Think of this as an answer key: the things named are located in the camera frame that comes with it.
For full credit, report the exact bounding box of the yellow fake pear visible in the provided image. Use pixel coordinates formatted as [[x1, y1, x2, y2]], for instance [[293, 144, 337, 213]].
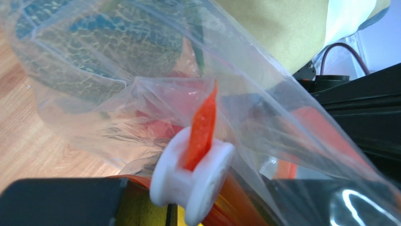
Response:
[[114, 184, 186, 226]]

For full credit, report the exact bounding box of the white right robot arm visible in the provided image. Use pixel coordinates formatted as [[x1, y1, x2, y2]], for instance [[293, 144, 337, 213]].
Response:
[[270, 65, 401, 181]]

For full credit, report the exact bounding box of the red fake apple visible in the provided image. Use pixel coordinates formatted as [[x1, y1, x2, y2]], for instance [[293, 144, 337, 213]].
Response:
[[128, 77, 217, 146]]

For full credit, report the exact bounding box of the green netted fake melon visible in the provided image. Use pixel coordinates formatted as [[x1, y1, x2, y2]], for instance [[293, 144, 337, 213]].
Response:
[[2, 0, 202, 105]]

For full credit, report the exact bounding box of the clear zip top bag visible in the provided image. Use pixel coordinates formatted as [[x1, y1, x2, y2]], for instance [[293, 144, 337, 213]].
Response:
[[0, 0, 401, 226]]

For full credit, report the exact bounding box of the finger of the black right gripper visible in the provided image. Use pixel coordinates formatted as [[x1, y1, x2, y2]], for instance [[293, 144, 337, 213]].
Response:
[[269, 63, 401, 176]]

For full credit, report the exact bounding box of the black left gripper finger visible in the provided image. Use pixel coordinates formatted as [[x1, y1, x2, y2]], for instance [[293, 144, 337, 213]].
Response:
[[0, 177, 179, 226]]

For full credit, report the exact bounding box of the striped blue beige pillow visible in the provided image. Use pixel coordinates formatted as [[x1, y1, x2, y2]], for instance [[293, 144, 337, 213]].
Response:
[[219, 0, 390, 73]]

